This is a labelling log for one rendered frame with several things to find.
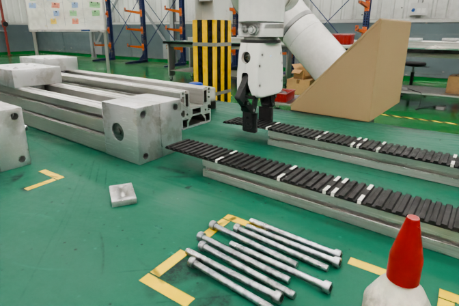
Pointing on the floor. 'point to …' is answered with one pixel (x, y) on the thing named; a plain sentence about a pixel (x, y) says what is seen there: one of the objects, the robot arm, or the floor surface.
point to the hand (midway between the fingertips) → (257, 119)
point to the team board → (65, 1)
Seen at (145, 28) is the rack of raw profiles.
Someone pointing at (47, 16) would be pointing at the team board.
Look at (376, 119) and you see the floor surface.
